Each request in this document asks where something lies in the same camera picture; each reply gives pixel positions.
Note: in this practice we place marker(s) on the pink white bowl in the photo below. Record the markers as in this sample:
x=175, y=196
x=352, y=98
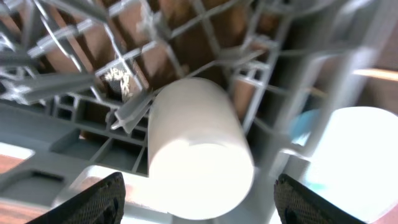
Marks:
x=355, y=164

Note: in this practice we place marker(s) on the light blue bowl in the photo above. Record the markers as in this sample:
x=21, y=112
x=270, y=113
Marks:
x=302, y=126

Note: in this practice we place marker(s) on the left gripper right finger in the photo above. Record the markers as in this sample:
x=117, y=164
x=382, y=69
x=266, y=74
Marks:
x=297, y=204

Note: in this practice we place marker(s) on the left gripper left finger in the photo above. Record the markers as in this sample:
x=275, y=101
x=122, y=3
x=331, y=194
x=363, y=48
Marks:
x=101, y=203

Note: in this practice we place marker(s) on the white plastic cup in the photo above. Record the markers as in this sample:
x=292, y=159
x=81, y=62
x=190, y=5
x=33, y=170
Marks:
x=198, y=156

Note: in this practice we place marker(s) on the grey plastic dishwasher rack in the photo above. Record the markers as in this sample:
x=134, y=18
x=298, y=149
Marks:
x=78, y=79

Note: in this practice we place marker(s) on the upper wooden chopstick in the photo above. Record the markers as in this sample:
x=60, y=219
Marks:
x=378, y=73

